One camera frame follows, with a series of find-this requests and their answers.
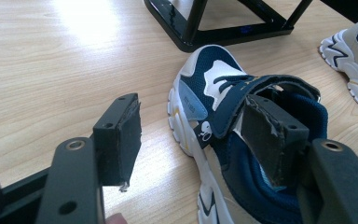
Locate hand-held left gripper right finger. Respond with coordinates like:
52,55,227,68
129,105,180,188
241,93,358,224

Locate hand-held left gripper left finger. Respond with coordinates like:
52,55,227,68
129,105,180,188
35,92,143,224

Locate navy and white sneaker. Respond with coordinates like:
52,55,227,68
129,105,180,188
167,44,329,224
319,12,358,116

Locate red and black shoe rack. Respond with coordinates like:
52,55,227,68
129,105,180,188
143,0,358,53

